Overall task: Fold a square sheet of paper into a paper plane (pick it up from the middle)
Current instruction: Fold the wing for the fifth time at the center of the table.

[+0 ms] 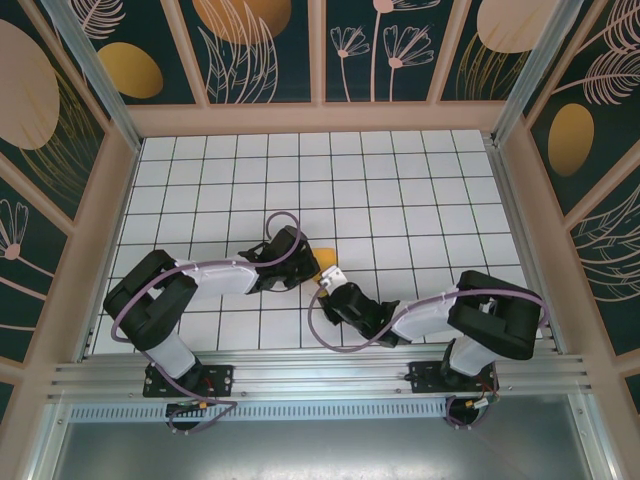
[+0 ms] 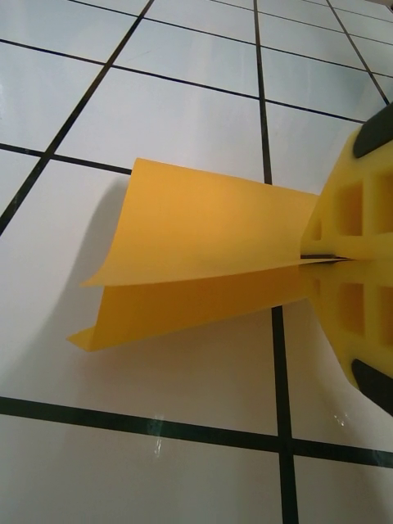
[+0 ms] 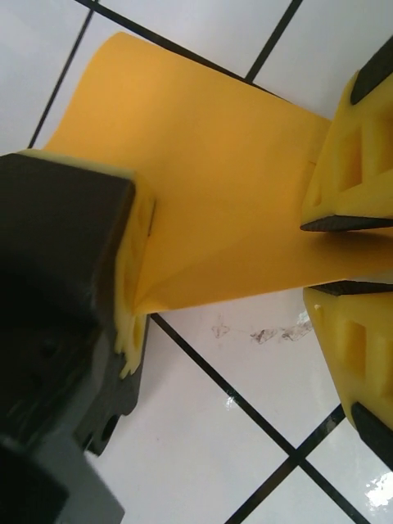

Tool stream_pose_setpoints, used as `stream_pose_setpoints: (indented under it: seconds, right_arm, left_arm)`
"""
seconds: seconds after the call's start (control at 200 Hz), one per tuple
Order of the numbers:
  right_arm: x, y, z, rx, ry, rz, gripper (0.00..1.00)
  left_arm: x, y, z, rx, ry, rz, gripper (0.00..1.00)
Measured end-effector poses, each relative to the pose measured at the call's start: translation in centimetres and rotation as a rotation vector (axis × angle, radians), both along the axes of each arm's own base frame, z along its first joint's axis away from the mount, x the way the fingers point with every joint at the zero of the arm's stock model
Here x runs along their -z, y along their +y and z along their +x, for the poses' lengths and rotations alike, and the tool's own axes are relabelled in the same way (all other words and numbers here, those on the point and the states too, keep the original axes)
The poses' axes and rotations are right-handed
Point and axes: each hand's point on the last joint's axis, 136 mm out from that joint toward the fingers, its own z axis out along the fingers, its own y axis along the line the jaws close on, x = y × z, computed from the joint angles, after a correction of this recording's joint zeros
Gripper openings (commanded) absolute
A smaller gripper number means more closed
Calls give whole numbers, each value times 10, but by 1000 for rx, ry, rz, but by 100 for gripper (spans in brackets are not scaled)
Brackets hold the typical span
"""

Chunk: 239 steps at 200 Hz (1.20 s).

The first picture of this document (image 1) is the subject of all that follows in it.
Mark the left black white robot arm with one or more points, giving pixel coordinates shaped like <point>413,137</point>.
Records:
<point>145,300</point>

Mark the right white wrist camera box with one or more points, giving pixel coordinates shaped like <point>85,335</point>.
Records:
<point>332,275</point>

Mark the aluminium side rail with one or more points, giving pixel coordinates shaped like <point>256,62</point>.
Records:
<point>510,210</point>

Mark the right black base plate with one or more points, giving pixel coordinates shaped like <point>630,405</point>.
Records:
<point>425,377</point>

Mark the orange square paper sheet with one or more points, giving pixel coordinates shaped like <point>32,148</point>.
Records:
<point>327,257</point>

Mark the long aluminium mounting rail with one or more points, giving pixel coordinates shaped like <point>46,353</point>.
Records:
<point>320,375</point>

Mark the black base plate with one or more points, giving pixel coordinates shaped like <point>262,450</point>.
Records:
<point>425,377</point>
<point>220,380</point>

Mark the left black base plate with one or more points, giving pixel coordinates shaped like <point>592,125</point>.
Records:
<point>220,380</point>

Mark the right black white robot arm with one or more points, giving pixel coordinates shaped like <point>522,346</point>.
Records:
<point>500,315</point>

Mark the aluminium frame profile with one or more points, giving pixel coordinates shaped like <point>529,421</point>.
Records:
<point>47,440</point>
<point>592,440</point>

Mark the aluminium frame post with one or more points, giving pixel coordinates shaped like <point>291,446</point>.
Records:
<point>95,75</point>
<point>530,70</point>

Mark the grey metal sheet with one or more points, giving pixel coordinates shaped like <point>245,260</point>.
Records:
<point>320,450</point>

